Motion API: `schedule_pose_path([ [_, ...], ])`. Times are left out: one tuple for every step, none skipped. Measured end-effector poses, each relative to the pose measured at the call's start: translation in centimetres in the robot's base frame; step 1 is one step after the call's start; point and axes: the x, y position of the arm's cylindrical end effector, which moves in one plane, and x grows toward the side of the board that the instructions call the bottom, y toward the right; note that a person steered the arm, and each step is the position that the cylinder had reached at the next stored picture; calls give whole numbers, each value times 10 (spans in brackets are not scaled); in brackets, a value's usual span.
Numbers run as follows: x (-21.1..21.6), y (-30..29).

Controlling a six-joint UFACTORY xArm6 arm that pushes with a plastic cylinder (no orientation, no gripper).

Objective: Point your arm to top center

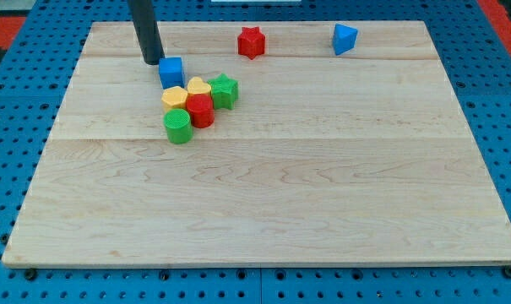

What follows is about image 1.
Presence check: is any yellow heart block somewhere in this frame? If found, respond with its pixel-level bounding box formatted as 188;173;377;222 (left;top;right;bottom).
187;77;212;96

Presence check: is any green cylinder block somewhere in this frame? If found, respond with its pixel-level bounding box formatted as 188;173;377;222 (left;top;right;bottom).
163;108;193;144

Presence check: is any blue triangle block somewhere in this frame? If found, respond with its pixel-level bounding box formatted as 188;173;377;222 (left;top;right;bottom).
332;24;358;56

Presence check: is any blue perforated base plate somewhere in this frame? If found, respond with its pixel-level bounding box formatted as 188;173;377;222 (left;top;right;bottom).
0;0;511;303

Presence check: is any green star block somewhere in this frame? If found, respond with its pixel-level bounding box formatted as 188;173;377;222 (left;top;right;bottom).
208;73;239;110

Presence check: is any light wooden board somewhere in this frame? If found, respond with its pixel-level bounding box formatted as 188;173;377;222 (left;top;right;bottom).
2;21;511;269

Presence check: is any blue cube block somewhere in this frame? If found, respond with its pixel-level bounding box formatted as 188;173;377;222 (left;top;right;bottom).
158;57;185;90

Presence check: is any red cylinder block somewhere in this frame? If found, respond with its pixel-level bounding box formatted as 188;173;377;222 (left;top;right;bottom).
186;94;215;128

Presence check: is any yellow hexagon block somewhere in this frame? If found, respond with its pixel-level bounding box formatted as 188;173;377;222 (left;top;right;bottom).
161;86;188;112

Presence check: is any black cylindrical robot arm stick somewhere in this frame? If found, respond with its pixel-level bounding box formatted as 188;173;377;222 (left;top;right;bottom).
127;0;165;65

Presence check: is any red star block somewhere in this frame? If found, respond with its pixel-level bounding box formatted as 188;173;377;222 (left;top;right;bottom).
237;26;266;60

